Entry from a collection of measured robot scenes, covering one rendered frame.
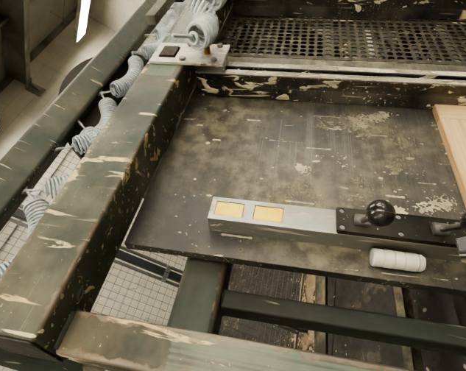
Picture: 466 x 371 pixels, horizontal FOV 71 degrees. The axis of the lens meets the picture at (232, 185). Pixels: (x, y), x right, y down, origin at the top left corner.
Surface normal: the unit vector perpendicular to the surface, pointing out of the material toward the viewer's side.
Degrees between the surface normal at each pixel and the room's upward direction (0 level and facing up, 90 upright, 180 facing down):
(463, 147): 58
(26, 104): 90
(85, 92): 90
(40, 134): 90
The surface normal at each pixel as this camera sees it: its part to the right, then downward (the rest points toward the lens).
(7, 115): 0.47, -0.43
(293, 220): -0.05, -0.66
